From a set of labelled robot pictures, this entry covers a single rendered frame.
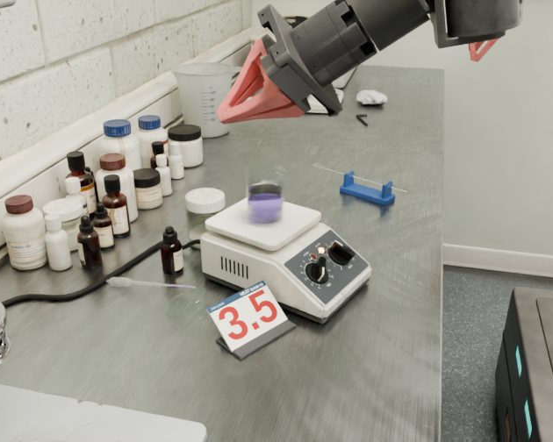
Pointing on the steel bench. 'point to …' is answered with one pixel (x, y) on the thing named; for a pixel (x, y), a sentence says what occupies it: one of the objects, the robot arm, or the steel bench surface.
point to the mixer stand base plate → (73, 420)
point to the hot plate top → (246, 231)
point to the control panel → (339, 277)
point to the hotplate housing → (272, 272)
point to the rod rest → (367, 191)
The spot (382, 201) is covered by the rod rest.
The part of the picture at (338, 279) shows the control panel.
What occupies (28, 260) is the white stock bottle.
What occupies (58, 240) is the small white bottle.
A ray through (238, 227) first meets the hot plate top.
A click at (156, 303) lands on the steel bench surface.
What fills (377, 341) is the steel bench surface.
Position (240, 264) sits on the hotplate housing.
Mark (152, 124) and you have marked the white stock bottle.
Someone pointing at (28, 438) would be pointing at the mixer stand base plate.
